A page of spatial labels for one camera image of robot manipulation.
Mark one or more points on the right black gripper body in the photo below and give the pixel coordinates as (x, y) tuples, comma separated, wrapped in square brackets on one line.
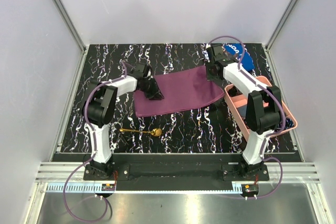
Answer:
[(210, 73)]

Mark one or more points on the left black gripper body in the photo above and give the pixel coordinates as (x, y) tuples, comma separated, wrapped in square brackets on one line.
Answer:
[(148, 83)]

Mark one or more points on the magenta cloth napkin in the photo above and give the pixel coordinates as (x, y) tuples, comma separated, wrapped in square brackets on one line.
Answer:
[(182, 91)]

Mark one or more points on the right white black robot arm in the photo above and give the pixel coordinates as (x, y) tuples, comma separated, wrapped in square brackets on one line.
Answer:
[(264, 111)]

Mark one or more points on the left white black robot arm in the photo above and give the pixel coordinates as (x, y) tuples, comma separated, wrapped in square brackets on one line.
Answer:
[(99, 106)]

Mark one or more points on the gold spoon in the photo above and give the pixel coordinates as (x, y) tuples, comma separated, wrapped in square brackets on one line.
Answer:
[(155, 132)]

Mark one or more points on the pink compartment tray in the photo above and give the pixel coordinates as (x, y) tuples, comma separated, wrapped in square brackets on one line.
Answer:
[(237, 103)]

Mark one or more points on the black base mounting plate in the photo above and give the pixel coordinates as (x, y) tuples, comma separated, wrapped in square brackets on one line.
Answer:
[(176, 172)]

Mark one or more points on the right aluminium frame post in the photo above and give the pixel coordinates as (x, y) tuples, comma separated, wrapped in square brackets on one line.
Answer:
[(285, 16)]

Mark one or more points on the aluminium frame post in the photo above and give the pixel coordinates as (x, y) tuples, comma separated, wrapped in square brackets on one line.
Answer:
[(69, 24), (285, 16)]

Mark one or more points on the left aluminium frame post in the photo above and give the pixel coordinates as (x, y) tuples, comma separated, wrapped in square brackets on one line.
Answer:
[(69, 24)]

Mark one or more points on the front aluminium rail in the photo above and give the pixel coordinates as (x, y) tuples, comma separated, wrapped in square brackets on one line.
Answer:
[(293, 173)]

